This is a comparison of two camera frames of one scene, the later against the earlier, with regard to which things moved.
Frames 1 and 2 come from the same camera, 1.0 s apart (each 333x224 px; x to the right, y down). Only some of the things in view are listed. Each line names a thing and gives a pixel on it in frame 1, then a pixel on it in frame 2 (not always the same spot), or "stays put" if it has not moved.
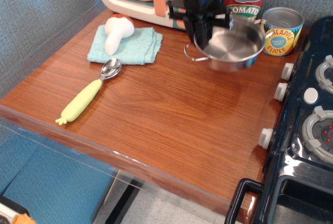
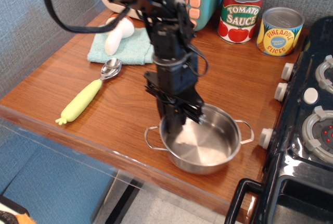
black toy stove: (297, 153) stays put
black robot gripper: (199, 1) to (174, 85)
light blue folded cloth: (141, 48) stays put
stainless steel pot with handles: (234, 47) to (204, 148)
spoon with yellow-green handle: (110, 69) stays put
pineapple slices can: (286, 25) stays put
